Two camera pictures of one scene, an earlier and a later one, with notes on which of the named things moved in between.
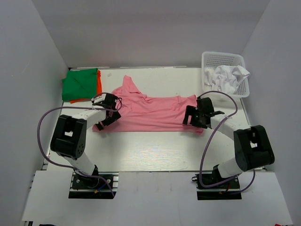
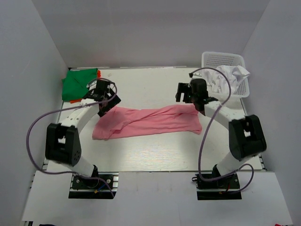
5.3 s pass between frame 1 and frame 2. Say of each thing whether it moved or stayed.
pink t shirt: moved
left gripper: moved
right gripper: moved
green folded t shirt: stayed
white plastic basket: stayed
